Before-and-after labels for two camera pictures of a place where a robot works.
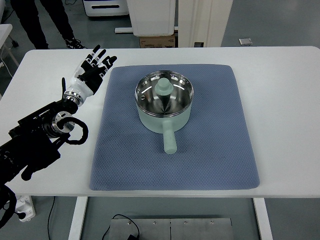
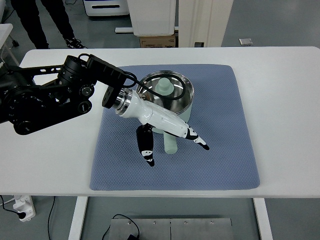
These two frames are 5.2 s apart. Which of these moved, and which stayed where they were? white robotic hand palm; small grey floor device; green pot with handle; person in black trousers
Moved: white robotic hand palm
Stayed: green pot with handle; small grey floor device; person in black trousers
